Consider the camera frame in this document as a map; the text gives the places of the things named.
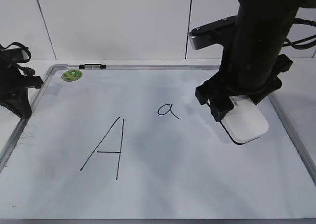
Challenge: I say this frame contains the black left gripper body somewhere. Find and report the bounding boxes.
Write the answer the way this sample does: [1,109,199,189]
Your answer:
[0,45,43,95]

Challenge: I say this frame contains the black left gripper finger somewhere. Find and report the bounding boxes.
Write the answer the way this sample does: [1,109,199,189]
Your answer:
[0,89,32,118]

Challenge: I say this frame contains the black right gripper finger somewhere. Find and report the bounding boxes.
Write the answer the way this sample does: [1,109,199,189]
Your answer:
[249,77,282,105]
[195,79,234,122]

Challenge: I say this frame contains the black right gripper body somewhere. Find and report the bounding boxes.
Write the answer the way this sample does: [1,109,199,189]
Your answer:
[211,8,293,95]

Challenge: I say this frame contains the white whiteboard eraser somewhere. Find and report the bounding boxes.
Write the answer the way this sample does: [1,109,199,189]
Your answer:
[211,95,269,145]

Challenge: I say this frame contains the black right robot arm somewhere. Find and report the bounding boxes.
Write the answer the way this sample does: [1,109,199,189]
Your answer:
[188,0,316,121]

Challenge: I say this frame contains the round green sticker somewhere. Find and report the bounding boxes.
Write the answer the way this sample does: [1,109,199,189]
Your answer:
[61,70,83,82]

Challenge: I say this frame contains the black whiteboard hanger clip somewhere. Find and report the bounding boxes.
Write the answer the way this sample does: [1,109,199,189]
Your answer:
[79,64,106,69]

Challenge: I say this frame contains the aluminium framed whiteboard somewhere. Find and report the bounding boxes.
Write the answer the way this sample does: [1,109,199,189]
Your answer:
[0,67,316,220]

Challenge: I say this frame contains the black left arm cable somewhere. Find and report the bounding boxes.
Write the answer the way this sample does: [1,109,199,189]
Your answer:
[0,42,37,76]

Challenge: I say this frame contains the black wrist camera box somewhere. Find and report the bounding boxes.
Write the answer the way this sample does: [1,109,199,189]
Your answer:
[188,15,237,50]

